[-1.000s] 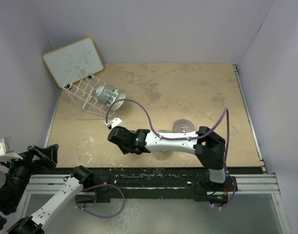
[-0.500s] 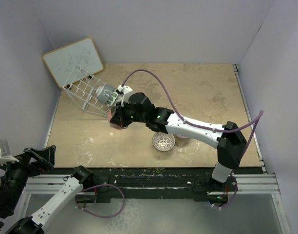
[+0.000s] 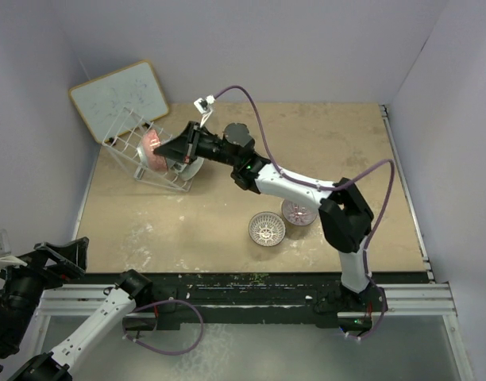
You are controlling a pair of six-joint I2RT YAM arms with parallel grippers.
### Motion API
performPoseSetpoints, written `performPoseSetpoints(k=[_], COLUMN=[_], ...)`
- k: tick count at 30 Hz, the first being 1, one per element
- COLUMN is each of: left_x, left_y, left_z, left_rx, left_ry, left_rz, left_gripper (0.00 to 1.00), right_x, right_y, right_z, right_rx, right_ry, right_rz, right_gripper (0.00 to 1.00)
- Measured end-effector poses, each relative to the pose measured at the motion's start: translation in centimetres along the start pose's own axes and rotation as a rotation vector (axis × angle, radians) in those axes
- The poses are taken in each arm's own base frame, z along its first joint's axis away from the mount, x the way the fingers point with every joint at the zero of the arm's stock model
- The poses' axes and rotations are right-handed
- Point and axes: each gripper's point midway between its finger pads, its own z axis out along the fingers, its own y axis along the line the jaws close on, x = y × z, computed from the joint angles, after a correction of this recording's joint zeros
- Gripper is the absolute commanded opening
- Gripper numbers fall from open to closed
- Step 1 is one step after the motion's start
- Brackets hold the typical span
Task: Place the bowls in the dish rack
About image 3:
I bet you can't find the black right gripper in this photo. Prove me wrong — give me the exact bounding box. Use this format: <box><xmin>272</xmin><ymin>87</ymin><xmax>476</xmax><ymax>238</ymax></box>
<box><xmin>154</xmin><ymin>122</ymin><xmax>238</xmax><ymax>168</ymax></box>

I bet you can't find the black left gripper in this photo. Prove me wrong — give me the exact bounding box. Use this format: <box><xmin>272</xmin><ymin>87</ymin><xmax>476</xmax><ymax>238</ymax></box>
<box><xmin>0</xmin><ymin>235</ymin><xmax>87</xmax><ymax>349</ymax></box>

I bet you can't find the teal triangle pattern bowl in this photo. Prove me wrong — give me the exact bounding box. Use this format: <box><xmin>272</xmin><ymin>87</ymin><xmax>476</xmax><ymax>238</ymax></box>
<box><xmin>176</xmin><ymin>157</ymin><xmax>204</xmax><ymax>181</ymax></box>

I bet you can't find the brown floral pattern bowl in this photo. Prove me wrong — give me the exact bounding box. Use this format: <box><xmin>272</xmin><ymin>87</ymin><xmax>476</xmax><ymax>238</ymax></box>
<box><xmin>137</xmin><ymin>129</ymin><xmax>168</xmax><ymax>172</ymax></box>

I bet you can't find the maroon triangle pattern bowl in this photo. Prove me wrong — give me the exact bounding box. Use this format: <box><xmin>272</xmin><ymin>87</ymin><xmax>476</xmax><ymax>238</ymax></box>
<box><xmin>249</xmin><ymin>212</ymin><xmax>286</xmax><ymax>247</ymax></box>

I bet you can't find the purple striped bowl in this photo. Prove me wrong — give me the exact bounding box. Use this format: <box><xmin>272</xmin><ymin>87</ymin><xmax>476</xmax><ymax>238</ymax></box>
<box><xmin>281</xmin><ymin>200</ymin><xmax>318</xmax><ymax>226</ymax></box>

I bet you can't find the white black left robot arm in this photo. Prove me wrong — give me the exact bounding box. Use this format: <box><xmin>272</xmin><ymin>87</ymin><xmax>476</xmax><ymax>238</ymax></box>
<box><xmin>0</xmin><ymin>231</ymin><xmax>152</xmax><ymax>380</ymax></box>

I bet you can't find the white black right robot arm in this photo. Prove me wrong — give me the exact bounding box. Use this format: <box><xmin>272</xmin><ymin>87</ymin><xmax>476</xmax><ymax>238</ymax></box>
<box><xmin>153</xmin><ymin>121</ymin><xmax>374</xmax><ymax>310</ymax></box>

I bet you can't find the yellow-framed whiteboard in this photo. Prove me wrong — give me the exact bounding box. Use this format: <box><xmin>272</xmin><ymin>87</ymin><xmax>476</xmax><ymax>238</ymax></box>
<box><xmin>68</xmin><ymin>60</ymin><xmax>169</xmax><ymax>144</ymax></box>

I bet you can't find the white wire dish rack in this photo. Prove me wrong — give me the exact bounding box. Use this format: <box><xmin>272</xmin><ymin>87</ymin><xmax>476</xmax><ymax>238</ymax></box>
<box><xmin>102</xmin><ymin>107</ymin><xmax>193</xmax><ymax>192</ymax></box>

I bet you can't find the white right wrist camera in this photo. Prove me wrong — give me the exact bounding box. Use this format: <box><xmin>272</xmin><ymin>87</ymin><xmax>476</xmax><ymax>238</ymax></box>
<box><xmin>194</xmin><ymin>95</ymin><xmax>216</xmax><ymax>128</ymax></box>

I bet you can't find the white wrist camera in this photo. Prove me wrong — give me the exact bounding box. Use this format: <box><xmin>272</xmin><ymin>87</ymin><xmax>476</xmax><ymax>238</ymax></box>
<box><xmin>0</xmin><ymin>229</ymin><xmax>27</xmax><ymax>270</ymax></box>
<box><xmin>194</xmin><ymin>95</ymin><xmax>216</xmax><ymax>128</ymax></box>

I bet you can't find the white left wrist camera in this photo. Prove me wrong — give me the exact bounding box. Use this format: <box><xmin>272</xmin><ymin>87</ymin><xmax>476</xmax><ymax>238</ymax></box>
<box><xmin>0</xmin><ymin>229</ymin><xmax>27</xmax><ymax>270</ymax></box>

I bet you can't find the aluminium left side rail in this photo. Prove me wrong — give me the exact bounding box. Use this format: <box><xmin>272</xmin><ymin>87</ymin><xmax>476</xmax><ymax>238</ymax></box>
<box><xmin>71</xmin><ymin>144</ymin><xmax>102</xmax><ymax>238</ymax></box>

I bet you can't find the aluminium rail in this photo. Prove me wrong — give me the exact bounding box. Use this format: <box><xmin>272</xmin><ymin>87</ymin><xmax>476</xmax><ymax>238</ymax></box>
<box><xmin>71</xmin><ymin>144</ymin><xmax>102</xmax><ymax>238</ymax></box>
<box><xmin>379</xmin><ymin>104</ymin><xmax>436</xmax><ymax>283</ymax></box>

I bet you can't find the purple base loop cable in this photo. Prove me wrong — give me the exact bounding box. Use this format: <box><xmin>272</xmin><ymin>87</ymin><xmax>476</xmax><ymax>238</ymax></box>
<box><xmin>121</xmin><ymin>297</ymin><xmax>205</xmax><ymax>355</ymax></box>

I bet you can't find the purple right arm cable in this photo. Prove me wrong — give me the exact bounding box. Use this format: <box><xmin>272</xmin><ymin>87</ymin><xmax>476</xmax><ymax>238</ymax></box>
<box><xmin>213</xmin><ymin>84</ymin><xmax>395</xmax><ymax>342</ymax></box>

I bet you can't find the aluminium right side rail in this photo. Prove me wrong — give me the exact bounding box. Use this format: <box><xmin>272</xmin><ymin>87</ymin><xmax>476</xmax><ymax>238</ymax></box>
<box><xmin>379</xmin><ymin>104</ymin><xmax>436</xmax><ymax>283</ymax></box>

